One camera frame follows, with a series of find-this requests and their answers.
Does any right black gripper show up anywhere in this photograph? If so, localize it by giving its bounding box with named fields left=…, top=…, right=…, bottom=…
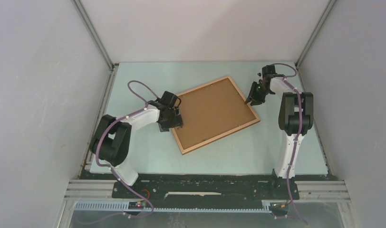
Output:
left=245, top=82, right=272, bottom=107

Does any brown cardboard backing board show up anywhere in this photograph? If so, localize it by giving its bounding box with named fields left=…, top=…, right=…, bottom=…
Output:
left=175, top=79, right=257, bottom=151

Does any wooden picture frame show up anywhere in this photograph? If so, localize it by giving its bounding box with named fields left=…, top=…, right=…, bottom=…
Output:
left=171, top=75, right=261, bottom=155

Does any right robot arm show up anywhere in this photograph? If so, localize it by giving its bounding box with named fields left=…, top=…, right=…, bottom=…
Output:
left=245, top=63, right=314, bottom=179

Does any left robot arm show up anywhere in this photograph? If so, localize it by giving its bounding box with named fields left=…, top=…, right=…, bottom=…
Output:
left=89, top=91, right=183, bottom=198

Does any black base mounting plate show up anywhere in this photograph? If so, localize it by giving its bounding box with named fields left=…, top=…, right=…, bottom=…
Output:
left=112, top=174, right=299, bottom=210

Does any small green circuit board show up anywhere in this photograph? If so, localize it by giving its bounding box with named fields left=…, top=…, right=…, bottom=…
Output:
left=128, top=201, right=145, bottom=209

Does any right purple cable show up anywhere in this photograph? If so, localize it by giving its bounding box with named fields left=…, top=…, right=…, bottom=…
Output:
left=271, top=63, right=309, bottom=225

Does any left corner metal post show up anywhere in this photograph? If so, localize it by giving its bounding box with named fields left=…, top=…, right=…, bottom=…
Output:
left=70, top=0, right=118, bottom=171

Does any corner metal post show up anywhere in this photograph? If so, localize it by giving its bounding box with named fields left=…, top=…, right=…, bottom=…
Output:
left=70, top=0, right=118, bottom=171
left=295, top=0, right=338, bottom=173

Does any right corner metal post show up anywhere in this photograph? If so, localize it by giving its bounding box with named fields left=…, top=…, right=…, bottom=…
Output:
left=295, top=0, right=338, bottom=173

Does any aluminium rail frame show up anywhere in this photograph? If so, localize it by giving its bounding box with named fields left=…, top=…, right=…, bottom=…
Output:
left=56, top=174, right=356, bottom=228

